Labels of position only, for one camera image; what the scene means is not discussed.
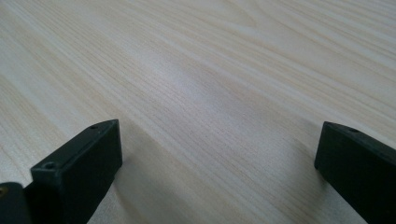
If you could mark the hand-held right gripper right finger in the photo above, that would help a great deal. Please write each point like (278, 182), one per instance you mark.
(358, 168)

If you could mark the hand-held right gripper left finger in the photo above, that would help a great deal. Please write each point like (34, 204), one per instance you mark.
(81, 168)

